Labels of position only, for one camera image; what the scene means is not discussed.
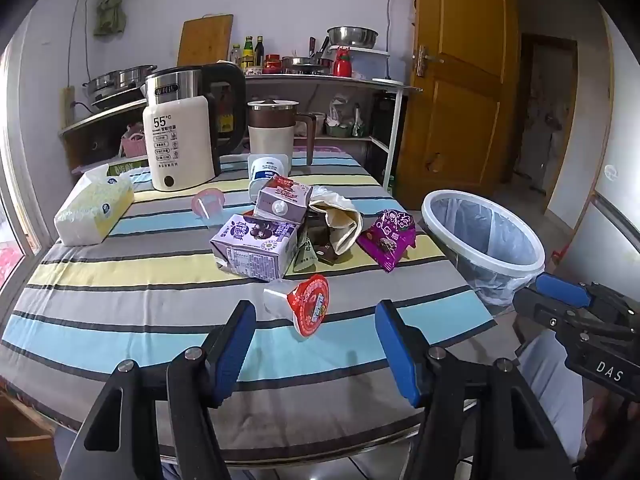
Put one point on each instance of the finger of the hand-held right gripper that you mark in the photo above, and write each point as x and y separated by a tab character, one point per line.
537	307
560	287

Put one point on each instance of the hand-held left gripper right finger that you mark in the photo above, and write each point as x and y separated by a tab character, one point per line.
395	350

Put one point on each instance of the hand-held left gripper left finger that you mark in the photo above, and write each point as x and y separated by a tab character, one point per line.
235	350

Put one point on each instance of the white round waste bin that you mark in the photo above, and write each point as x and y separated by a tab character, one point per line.
505	266

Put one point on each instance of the clear plastic bin liner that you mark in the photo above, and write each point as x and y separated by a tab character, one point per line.
490	235

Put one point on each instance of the jelly cup with red lid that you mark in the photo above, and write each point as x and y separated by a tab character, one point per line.
310	305

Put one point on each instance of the purple carton with fruit print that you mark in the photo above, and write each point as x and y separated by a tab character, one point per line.
250	250

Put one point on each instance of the purple snack packet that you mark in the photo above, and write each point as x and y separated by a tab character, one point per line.
385	237

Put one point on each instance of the pale green printed packet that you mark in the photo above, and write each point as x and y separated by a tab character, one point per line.
306	255

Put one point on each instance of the brown wrapper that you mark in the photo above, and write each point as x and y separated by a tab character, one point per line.
325	253

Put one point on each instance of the beige paper bag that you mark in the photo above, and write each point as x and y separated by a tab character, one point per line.
340	225

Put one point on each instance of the clear cup with pink lid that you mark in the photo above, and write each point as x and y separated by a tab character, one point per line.
207	200

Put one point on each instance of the purple carton with round cap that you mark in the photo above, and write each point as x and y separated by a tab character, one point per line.
280	202

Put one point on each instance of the white yogurt cup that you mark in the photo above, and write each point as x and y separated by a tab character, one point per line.
267	167

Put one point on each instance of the wooden door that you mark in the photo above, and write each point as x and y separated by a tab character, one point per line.
465	110

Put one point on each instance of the yellow tissue pack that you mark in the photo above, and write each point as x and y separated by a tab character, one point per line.
90	205

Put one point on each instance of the cream and steel electric kettle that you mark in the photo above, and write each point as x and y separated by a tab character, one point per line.
175	145

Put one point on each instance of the colourful printed box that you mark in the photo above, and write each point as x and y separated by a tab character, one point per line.
125	166

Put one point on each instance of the beige pitcher with brown band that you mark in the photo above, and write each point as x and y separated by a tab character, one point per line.
267	137

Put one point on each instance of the black tall appliance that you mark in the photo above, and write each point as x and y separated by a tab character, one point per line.
385	135

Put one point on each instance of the green bowl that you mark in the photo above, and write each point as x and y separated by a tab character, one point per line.
339	131

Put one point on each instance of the pink basket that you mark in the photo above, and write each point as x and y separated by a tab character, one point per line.
132	142

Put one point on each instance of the white bucket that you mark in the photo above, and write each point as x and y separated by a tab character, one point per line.
317	122

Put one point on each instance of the white plastic bag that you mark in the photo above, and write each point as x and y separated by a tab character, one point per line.
345	110

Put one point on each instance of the wooden side cabinet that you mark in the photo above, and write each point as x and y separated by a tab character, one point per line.
95	135

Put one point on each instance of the white round disc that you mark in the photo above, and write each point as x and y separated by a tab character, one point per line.
387	80

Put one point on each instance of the black gas stove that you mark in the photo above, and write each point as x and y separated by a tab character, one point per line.
117	100

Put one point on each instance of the white shelf rack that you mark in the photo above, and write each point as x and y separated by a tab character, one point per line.
325	80

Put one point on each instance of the red jar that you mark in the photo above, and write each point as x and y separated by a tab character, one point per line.
272	64

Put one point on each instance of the translucent white storage container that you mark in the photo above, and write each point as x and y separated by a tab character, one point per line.
370	62

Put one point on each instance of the red bottle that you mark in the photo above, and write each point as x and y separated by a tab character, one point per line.
342	65

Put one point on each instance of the steel pan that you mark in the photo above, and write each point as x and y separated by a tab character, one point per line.
305	64

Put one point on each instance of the small clear seasoning jar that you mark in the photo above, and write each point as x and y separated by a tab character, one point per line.
236	55

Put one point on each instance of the green yellow sauce bottle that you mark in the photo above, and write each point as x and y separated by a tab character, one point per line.
248	55

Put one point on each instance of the dark sauce bottle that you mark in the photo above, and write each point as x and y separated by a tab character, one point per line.
259	52

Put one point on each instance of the wooden cutting board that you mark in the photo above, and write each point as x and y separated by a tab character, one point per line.
205	40

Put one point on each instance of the steel mixing bowl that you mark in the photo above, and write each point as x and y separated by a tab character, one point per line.
352	37

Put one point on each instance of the wall power strip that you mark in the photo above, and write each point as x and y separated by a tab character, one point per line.
67	105

